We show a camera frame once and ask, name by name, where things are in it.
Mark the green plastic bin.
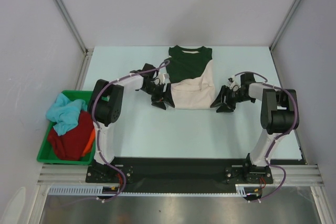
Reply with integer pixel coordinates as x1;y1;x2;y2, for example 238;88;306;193
37;90;96;165

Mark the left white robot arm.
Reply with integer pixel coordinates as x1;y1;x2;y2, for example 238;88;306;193
88;59;175;182

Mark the white and green t-shirt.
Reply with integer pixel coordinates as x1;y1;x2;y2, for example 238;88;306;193
166;46;215;110

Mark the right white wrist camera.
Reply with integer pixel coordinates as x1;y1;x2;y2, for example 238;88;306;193
228;76;240;91

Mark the aluminium corner post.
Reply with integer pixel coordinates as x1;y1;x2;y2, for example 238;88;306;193
53;0;88;55
269;0;303;54

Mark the light blue t-shirt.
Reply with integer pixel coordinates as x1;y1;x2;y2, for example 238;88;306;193
46;93;87;136

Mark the dark red t-shirt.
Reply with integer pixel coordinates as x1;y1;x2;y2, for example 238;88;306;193
47;111;95;161

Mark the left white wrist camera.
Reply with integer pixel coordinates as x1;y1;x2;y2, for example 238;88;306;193
162;73;170;84

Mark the grey slotted cable duct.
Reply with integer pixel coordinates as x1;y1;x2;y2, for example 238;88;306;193
48;185;260;197

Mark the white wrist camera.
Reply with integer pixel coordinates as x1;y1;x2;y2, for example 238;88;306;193
228;76;240;91
162;73;170;84

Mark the left aluminium corner post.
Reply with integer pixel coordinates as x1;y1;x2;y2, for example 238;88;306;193
53;0;88;55

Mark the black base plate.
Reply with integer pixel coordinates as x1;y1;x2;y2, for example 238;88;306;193
86;157;307;194

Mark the orange t-shirt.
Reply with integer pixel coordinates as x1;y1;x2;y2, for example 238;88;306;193
81;129;96;157

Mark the aluminium frame rail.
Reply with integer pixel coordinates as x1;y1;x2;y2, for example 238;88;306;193
37;164;324;186

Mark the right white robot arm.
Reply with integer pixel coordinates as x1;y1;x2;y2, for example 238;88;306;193
211;71;299;184

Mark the right aluminium corner post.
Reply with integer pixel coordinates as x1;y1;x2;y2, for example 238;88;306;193
269;0;303;54

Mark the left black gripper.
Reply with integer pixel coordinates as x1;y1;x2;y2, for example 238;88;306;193
141;82;174;110

